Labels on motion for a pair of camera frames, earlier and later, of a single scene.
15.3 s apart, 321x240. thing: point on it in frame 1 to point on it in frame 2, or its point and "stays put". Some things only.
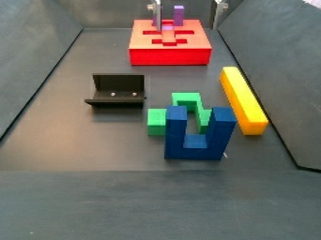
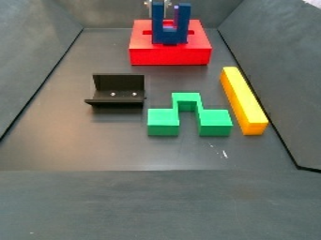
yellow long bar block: x=242 y=103 stays put
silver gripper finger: x=157 y=7 to x=149 y=3
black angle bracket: x=118 y=89 stays put
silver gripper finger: x=221 y=7 to x=167 y=3
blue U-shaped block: x=198 y=146 to x=170 y=37
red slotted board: x=184 y=46 stays put
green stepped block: x=189 y=99 stays put
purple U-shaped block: x=178 y=18 stays put
